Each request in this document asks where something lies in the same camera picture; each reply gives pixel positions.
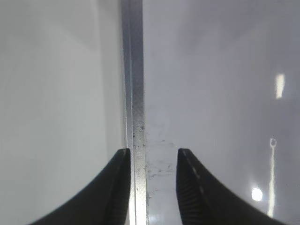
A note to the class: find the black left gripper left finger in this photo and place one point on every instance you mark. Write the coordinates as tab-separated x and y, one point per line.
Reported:
104	201

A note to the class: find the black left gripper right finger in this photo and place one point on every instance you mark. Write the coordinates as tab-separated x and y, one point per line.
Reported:
204	200

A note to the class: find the aluminium framed whiteboard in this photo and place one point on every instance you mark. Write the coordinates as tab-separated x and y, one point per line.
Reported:
221	78

